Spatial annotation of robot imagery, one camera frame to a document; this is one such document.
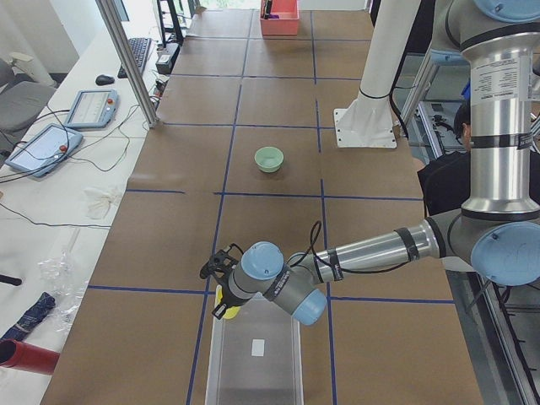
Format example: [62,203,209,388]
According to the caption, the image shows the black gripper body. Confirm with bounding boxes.
[219,276,247,308]

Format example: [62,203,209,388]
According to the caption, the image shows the yellow plastic cup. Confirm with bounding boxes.
[214,285,240,320]

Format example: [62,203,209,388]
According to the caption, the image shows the mint green bowl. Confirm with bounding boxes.
[254,146,284,173]

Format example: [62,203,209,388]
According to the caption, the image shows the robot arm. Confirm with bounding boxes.
[201,1,539,325]

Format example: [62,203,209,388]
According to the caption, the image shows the clear plastic storage box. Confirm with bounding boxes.
[205,294,305,404]

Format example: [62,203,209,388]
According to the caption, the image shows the pink plastic bin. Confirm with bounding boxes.
[259,0,300,36]

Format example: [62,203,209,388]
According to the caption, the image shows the black keyboard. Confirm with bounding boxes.
[128,37,153,74]

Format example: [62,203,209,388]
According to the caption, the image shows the crumpled clear plastic wrap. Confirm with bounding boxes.
[38,251,88,337]

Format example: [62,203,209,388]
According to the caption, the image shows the crumpled white tissue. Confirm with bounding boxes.
[84,186,123,219]

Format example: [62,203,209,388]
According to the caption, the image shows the folded dark blue umbrella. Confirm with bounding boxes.
[1,292,56,342]

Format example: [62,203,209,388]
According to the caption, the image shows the black computer mouse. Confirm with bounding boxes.
[94,74,115,86]

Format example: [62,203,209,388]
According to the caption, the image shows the upper teach pendant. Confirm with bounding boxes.
[64,89,119,130]

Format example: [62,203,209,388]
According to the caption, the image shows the teach pendant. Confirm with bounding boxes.
[5,123,84,177]
[64,89,119,130]

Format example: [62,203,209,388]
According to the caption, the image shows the red cylinder bottle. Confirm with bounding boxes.
[1,339,60,375]

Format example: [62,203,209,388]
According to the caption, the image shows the lower teach pendant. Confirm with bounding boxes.
[5,123,84,177]

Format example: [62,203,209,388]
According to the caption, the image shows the seated person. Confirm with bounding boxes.
[418,100,472,215]

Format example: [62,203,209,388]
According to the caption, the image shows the grey office chair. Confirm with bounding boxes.
[1,81,56,143]

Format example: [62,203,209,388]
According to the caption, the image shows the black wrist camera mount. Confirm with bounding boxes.
[199,243,244,280]

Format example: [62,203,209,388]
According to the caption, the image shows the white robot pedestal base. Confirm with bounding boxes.
[334,0,421,149]

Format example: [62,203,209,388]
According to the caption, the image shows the aluminium frame post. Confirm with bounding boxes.
[95,0,159,128]

